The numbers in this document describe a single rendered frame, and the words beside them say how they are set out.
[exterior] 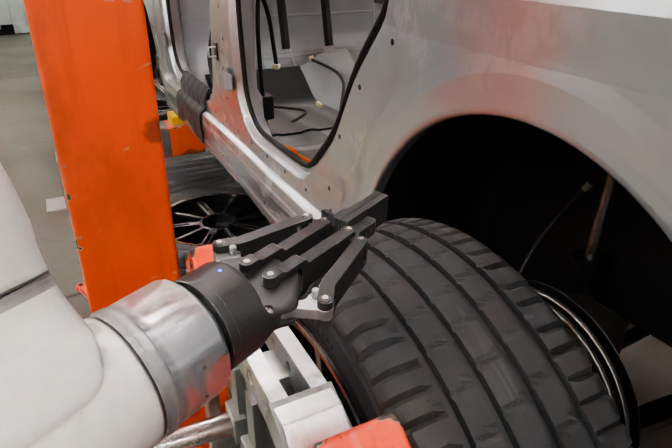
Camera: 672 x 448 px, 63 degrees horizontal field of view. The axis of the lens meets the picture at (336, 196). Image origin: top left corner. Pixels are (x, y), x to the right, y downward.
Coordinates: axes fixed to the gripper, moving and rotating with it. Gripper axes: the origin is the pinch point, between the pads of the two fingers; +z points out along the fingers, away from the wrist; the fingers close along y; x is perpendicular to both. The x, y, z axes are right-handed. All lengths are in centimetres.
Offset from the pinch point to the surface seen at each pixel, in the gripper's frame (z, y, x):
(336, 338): -3.9, 0.5, -12.2
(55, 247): 73, -251, -150
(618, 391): 31, 25, -32
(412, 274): 6.8, 2.7, -9.1
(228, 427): -10.7, -9.2, -26.6
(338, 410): -9.3, 5.0, -14.4
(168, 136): 122, -204, -85
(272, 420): -13.5, 0.7, -15.0
